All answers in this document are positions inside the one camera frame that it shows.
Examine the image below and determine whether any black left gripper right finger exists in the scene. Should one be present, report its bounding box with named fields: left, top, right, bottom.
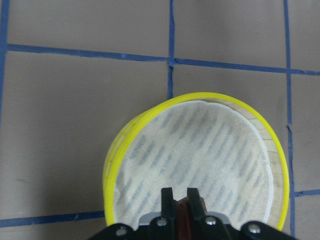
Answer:
left=187, top=188, right=205, bottom=221

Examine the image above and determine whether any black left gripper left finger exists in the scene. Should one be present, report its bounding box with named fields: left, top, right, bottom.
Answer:
left=160, top=187, right=176, bottom=221

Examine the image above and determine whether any yellow steamer top layer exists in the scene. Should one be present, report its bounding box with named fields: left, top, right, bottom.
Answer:
left=104, top=92, right=290, bottom=230

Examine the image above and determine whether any yellow steamer layer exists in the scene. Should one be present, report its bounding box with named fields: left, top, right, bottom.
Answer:
left=104, top=92, right=290, bottom=230
left=102, top=110, right=150, bottom=201

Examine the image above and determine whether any brown steamed bun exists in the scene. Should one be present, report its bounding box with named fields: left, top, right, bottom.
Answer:
left=175, top=197, right=204, bottom=240

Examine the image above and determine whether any yellow steamer bottom layer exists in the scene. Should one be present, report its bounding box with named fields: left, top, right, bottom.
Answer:
left=102, top=110, right=150, bottom=201

